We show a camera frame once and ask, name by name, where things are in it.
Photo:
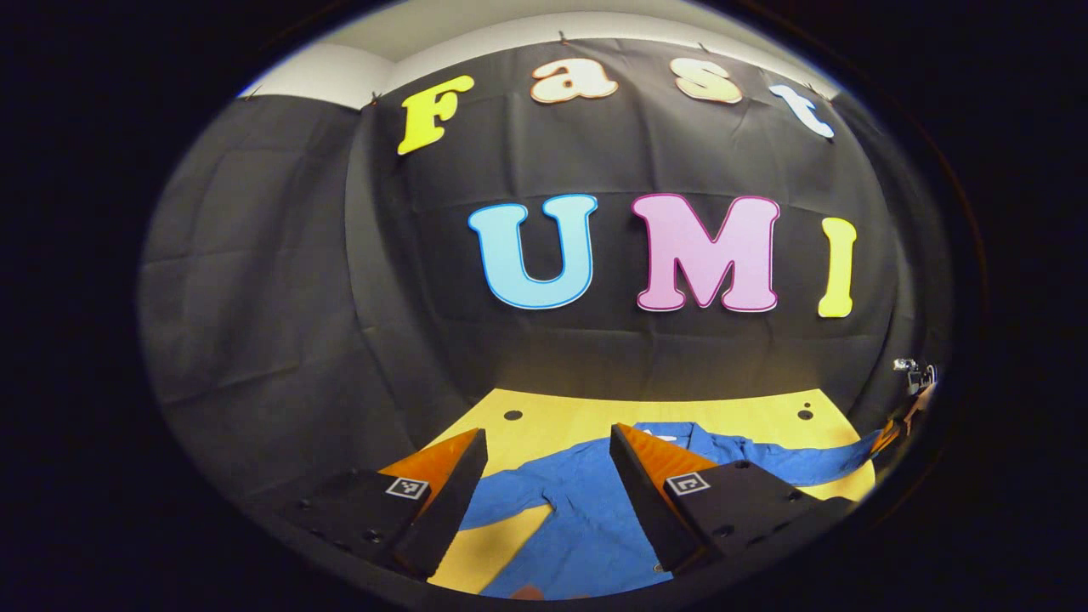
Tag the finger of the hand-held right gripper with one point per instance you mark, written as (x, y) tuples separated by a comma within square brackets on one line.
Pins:
[(897, 432)]

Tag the blue shirt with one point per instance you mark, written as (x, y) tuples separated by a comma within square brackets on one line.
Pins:
[(586, 510)]

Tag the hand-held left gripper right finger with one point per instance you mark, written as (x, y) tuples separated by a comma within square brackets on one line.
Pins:
[(646, 510)]

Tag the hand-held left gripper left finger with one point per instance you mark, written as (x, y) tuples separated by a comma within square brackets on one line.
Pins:
[(446, 514)]

